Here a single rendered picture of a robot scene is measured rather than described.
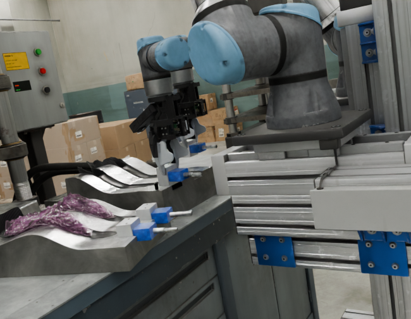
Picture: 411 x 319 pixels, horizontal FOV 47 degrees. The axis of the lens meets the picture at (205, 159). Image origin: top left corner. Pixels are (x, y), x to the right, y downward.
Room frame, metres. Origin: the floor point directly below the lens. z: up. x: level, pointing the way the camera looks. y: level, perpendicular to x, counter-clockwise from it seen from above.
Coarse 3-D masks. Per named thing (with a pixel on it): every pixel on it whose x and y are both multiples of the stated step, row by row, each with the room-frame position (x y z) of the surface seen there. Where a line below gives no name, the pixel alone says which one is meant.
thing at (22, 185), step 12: (0, 72) 1.74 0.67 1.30; (0, 96) 1.72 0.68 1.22; (0, 108) 1.71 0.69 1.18; (0, 120) 1.71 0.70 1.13; (12, 120) 1.74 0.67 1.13; (0, 132) 1.72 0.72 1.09; (12, 132) 1.72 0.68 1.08; (12, 168) 1.71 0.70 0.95; (24, 168) 1.74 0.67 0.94; (12, 180) 1.72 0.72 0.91; (24, 180) 1.73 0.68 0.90; (24, 192) 1.72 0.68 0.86
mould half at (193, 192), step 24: (120, 168) 1.50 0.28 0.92; (144, 168) 1.54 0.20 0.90; (192, 168) 1.44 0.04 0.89; (72, 192) 1.41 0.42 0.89; (96, 192) 1.35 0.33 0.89; (120, 192) 1.30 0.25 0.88; (144, 192) 1.25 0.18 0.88; (168, 192) 1.24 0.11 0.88; (192, 192) 1.32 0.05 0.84; (216, 192) 1.42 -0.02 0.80
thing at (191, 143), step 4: (188, 140) 1.60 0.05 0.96; (192, 140) 1.59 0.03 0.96; (180, 144) 1.58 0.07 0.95; (188, 144) 1.57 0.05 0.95; (192, 144) 1.57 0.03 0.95; (196, 144) 1.55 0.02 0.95; (200, 144) 1.55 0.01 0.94; (204, 144) 1.57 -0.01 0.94; (188, 148) 1.56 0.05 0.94; (192, 148) 1.56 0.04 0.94; (196, 148) 1.55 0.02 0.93; (200, 148) 1.55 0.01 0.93; (204, 148) 1.55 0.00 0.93; (208, 148) 1.54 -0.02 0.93; (212, 148) 1.54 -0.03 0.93; (188, 152) 1.57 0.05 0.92; (192, 152) 1.56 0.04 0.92; (196, 152) 1.55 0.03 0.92; (200, 152) 1.55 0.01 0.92; (184, 156) 1.58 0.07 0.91; (188, 156) 1.57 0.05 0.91
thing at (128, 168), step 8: (96, 160) 1.52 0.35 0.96; (104, 160) 1.53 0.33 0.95; (112, 160) 1.53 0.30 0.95; (120, 160) 1.56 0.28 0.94; (80, 168) 1.44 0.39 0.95; (96, 168) 1.46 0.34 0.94; (128, 168) 1.52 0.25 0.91; (96, 176) 1.42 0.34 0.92; (104, 176) 1.44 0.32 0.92; (136, 176) 1.47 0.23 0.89; (144, 176) 1.49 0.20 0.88; (152, 176) 1.48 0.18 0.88; (112, 184) 1.40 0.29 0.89; (120, 184) 1.41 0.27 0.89; (128, 184) 1.40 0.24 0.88; (136, 184) 1.38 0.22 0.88; (144, 184) 1.36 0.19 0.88; (152, 184) 1.34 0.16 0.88
